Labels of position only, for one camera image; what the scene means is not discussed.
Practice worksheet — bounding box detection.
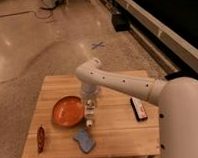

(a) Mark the white squeeze bottle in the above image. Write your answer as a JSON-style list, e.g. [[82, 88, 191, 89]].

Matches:
[[84, 100, 96, 127]]

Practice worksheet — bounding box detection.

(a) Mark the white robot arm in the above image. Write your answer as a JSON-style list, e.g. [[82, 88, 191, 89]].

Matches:
[[75, 58, 198, 158]]

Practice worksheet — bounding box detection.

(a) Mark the orange ceramic bowl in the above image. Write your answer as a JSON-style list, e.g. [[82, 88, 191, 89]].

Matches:
[[51, 96, 84, 127]]

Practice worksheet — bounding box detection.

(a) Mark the wooden table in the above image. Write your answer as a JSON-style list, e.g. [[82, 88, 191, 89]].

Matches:
[[21, 75, 159, 158]]

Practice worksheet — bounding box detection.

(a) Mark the blue sponge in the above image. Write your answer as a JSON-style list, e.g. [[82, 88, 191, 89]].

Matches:
[[74, 128, 96, 153]]

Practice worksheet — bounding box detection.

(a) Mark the black and white box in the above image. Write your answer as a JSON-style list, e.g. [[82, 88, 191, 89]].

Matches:
[[130, 97, 148, 121]]

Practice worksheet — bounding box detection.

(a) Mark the dark red small object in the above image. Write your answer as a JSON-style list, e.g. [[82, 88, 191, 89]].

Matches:
[[37, 126, 45, 154]]

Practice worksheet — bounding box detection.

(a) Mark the black box on floor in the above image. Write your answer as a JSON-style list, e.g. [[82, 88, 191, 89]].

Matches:
[[111, 14, 130, 32]]

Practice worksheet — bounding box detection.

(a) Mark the white object on floor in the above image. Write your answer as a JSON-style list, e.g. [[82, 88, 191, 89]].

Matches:
[[39, 0, 67, 10]]

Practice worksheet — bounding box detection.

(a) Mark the long bench rail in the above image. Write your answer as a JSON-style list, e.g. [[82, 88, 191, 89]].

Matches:
[[97, 0, 198, 86]]

